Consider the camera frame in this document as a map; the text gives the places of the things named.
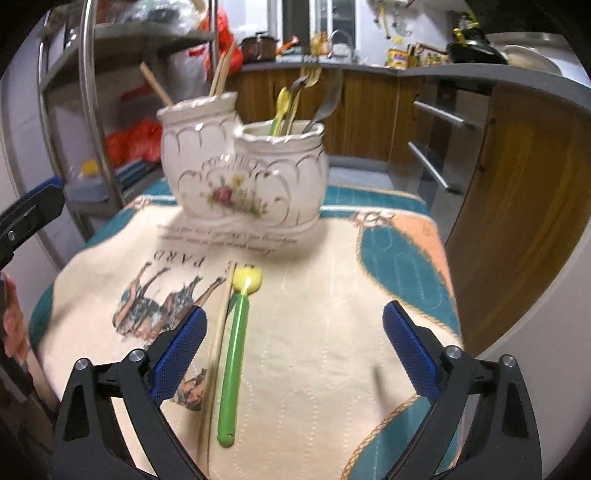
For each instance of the window with sliding frames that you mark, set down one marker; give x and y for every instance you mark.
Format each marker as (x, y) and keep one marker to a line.
(304, 18)

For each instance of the red plastic bag low shelf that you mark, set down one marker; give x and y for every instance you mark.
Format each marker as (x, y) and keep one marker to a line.
(139, 142)

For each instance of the person left hand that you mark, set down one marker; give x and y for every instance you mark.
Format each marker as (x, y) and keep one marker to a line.
(16, 344)

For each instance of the wooden lower kitchen cabinets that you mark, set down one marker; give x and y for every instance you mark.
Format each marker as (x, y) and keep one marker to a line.
(500, 155)

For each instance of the built-in steel oven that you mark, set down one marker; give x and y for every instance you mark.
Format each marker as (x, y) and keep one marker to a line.
(439, 130)

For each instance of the red hanging plastic bag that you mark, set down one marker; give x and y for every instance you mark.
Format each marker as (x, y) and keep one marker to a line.
(225, 40)

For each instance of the white ceramic pot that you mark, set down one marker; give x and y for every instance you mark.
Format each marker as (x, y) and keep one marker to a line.
(529, 58)

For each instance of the gold fork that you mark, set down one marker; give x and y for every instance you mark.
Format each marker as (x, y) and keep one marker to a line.
(311, 70)

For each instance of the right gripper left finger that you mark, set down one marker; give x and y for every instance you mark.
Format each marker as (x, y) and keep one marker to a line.
(88, 441)

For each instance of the white ceramic double utensil holder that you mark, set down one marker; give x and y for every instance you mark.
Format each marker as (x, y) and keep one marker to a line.
(222, 171)

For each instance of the white hanging plastic bag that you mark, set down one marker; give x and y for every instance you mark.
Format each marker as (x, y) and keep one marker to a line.
(188, 70)

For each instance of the yellow oil bottle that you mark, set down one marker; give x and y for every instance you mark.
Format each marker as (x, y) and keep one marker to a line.
(397, 57)

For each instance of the chrome sink faucet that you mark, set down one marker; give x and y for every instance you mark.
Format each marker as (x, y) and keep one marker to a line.
(342, 47)

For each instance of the silver spoon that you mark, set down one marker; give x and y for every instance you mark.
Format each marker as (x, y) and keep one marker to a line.
(295, 89)

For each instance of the dark electric pressure cooker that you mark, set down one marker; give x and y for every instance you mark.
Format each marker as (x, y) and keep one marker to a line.
(259, 47)

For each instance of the silver fork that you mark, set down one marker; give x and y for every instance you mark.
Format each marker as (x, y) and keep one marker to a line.
(330, 102)

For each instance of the black wok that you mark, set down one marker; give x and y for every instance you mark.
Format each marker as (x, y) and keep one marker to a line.
(472, 46)

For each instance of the yellow green plastic spoon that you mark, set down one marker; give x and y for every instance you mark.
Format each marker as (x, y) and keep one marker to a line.
(282, 105)
(246, 280)

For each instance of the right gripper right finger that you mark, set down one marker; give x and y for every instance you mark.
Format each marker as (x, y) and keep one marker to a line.
(503, 440)

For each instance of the stainless steel shelf rack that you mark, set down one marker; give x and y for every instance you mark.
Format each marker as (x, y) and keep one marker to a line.
(90, 86)

